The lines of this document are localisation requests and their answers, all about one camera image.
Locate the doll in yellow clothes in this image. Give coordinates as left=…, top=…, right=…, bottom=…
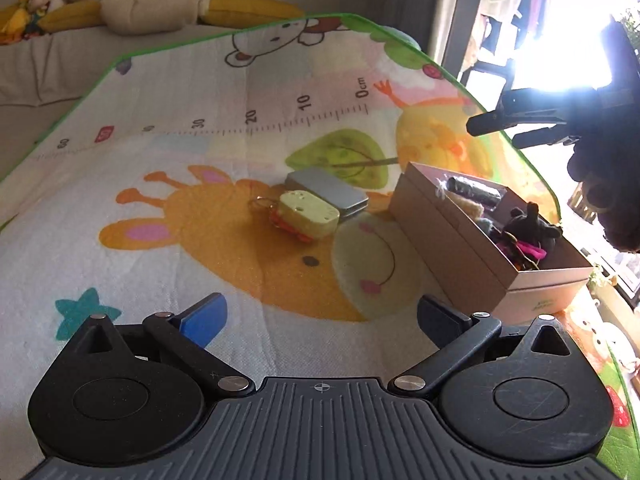
left=0, top=0, right=67, bottom=44

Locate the person's right hand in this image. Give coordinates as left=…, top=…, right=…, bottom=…
left=566, top=127, right=640, bottom=253

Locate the pink cardboard box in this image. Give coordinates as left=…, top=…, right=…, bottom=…
left=389, top=161, right=595, bottom=326

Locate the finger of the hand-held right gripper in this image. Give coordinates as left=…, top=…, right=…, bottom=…
left=466, top=86, right=609, bottom=137
left=511, top=126, right=582, bottom=150

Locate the black plush toy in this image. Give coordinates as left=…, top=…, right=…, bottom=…
left=504, top=201, right=564, bottom=262

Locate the grey covered sofa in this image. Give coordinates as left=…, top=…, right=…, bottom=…
left=0, top=22, right=241, bottom=176

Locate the long beige yellow plush pillow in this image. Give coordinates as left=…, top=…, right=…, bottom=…
left=39, top=0, right=307, bottom=37

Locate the grey metal tin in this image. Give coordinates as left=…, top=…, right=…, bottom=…
left=285, top=169, right=370, bottom=221

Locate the potted plant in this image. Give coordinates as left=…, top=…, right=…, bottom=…
left=589, top=259, right=620, bottom=292

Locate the colourful cartoon play mat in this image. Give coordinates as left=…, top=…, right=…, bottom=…
left=0, top=12, right=640, bottom=480

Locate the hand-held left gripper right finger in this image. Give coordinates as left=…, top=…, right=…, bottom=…
left=391, top=294, right=578, bottom=401

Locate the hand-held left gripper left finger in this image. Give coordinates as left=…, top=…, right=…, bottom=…
left=75, top=292, right=253, bottom=395

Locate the pink plastic toy basket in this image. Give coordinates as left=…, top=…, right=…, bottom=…
left=509, top=239, right=549, bottom=262

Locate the yellow cheese keychain toy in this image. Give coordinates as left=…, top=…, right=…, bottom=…
left=250, top=189, right=342, bottom=244

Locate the black cylinder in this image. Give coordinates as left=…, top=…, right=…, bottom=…
left=446, top=176, right=504, bottom=207

